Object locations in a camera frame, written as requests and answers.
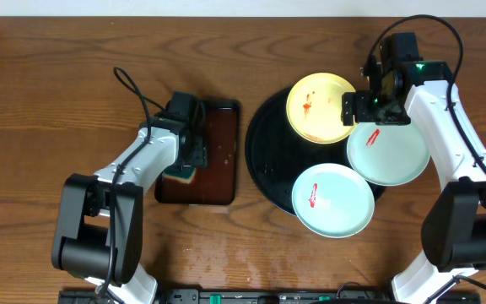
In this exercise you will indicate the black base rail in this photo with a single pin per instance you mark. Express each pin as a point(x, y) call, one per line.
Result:
point(191, 296)

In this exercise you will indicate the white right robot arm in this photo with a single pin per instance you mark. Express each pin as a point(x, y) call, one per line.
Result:
point(454, 232)

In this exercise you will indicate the green yellow sponge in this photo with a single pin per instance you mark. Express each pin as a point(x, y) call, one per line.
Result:
point(181, 174)

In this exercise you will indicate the round black tray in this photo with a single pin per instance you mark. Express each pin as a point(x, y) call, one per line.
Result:
point(276, 155)

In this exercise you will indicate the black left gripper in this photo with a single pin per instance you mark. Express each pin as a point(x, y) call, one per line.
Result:
point(201, 143)

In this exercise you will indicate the light green plate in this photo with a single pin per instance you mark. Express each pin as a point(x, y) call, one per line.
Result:
point(387, 155)
point(332, 200)

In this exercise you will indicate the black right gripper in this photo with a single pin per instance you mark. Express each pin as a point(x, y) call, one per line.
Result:
point(362, 113)

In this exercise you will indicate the light green plate front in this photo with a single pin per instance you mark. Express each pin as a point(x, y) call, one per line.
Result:
point(332, 200)

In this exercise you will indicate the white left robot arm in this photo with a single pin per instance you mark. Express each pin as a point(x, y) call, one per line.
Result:
point(99, 234)

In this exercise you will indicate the rectangular black water tray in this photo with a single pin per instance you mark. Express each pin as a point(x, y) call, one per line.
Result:
point(214, 184)

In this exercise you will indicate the yellow plate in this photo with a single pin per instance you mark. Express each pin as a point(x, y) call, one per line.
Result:
point(313, 108)

